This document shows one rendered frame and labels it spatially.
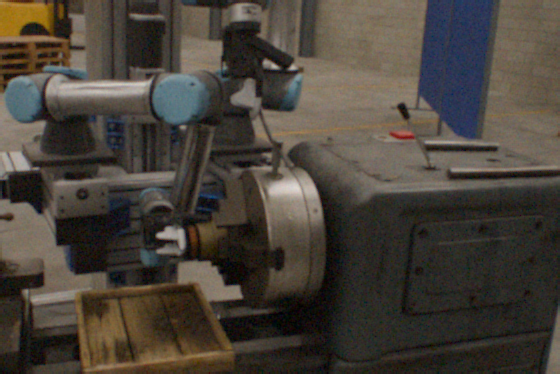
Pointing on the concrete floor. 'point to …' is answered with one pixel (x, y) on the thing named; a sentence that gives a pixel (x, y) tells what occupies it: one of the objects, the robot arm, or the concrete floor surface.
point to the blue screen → (457, 63)
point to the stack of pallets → (24, 54)
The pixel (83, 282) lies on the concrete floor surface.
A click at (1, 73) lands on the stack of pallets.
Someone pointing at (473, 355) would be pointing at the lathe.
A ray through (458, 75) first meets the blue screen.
